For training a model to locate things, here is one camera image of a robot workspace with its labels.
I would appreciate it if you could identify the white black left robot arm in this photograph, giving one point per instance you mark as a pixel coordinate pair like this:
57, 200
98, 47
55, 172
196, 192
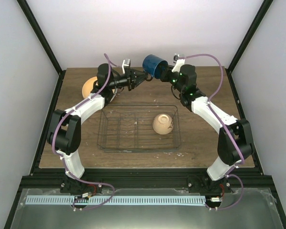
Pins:
64, 134

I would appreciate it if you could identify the black wire dish rack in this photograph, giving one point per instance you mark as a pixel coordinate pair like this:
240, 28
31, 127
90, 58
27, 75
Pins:
128, 128

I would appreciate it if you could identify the black frame post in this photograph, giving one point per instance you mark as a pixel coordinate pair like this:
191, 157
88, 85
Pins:
263, 9
39, 34

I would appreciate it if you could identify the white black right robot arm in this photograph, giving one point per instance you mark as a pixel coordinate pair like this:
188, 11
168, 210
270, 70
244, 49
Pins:
235, 139

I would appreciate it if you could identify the black left frame post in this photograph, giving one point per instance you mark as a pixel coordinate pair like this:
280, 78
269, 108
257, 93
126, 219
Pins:
39, 34

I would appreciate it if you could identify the white bowl green red rim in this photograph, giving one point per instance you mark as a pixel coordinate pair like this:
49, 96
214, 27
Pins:
114, 94

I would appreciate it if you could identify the light blue slotted strip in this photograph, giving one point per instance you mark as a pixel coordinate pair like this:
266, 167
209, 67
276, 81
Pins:
117, 200

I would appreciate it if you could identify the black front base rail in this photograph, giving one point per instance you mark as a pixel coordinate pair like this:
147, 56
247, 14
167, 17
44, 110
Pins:
193, 179

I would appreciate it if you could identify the small cream ceramic bowl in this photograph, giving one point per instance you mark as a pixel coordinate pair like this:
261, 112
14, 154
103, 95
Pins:
163, 124

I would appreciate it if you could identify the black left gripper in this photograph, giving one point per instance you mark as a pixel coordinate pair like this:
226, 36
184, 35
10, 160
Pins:
133, 81

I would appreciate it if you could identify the clear acrylic front panel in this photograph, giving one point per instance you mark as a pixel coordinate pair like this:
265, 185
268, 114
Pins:
250, 208

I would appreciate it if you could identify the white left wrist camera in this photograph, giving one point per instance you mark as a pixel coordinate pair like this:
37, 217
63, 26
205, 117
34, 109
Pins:
126, 64

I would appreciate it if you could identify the dark blue ceramic mug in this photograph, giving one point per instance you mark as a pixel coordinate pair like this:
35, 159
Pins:
154, 66

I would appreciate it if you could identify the yellow ceramic plate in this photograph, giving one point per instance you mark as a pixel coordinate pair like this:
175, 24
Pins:
88, 86

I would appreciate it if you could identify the black right frame post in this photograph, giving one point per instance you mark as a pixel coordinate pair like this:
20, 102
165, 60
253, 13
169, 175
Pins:
263, 9

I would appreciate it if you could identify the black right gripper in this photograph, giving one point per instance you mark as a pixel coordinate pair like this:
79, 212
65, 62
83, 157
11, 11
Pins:
164, 74

